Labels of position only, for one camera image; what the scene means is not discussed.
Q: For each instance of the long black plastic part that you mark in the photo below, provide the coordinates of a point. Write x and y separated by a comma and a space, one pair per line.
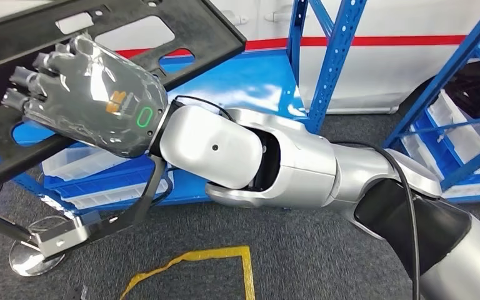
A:
207, 29

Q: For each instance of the blue metal shelf rack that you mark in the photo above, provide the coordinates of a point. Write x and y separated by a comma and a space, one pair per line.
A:
244, 74
443, 78

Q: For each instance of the translucent white plastic bin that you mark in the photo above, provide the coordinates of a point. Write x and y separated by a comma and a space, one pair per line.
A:
78, 163

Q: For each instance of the white car with red stripe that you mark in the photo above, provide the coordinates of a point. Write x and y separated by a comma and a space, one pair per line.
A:
389, 74

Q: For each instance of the yellow floor tape square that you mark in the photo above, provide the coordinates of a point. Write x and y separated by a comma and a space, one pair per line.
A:
246, 269

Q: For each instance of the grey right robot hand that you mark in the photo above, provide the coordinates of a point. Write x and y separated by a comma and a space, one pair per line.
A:
95, 99

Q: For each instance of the chrome stanchion with round base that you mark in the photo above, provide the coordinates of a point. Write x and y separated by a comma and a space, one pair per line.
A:
33, 261

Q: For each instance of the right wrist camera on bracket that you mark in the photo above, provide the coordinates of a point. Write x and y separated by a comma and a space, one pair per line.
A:
70, 236

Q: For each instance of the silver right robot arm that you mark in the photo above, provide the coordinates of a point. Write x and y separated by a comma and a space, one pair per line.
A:
306, 165

